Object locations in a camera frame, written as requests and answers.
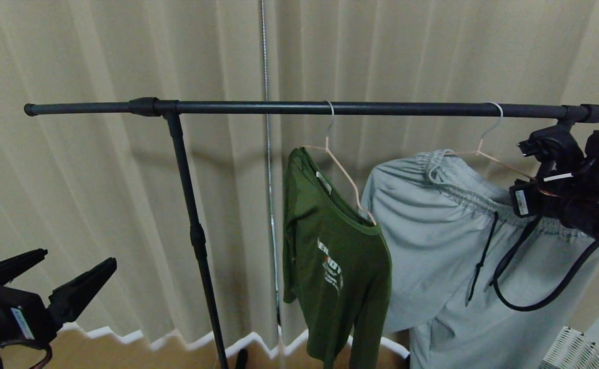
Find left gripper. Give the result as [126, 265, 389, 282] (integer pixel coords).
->
[0, 249, 118, 355]

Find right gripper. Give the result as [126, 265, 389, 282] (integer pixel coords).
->
[509, 177, 599, 252]

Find pink clothes hanger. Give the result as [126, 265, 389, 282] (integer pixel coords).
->
[303, 101, 378, 227]
[443, 102, 536, 181]

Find pale grey garment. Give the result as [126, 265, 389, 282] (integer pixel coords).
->
[360, 150, 599, 369]

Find green printed shirt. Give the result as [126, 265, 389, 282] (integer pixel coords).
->
[282, 147, 393, 369]

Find white laundry basket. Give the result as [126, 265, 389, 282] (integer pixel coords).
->
[538, 326, 599, 369]

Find black clothes rack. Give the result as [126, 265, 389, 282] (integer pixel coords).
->
[24, 97, 599, 369]

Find beige curtain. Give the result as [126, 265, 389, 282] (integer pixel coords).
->
[0, 0, 599, 354]

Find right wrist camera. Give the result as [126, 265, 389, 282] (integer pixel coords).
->
[517, 125, 585, 178]

